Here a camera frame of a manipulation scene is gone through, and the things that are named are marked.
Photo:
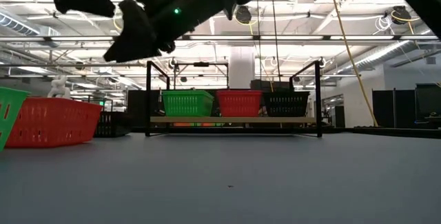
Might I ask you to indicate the black monitor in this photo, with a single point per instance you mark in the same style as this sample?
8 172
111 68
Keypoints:
429 100

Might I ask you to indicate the white robot figure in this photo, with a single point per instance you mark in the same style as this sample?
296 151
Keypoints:
59 89

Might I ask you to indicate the red plastic basket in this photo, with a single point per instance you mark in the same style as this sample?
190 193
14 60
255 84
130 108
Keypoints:
55 124
239 108
239 92

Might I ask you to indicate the white pillar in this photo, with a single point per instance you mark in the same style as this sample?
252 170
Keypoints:
241 69

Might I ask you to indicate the ceiling light strip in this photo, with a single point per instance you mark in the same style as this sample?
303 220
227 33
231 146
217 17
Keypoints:
361 37
79 38
293 37
220 37

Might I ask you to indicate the silver air duct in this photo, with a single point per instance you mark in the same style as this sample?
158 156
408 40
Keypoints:
20 25

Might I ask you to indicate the black background panel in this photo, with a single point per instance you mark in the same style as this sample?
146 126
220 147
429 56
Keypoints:
138 108

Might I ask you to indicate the green plastic basket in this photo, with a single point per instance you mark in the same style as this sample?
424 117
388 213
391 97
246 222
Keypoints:
187 108
10 113
187 93

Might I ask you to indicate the black table frame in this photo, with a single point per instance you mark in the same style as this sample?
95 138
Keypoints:
396 132

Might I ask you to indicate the black plastic basket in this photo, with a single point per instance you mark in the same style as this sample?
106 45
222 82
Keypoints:
286 93
113 124
286 108

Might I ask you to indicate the black room partition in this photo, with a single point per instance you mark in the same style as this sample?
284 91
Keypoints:
392 108

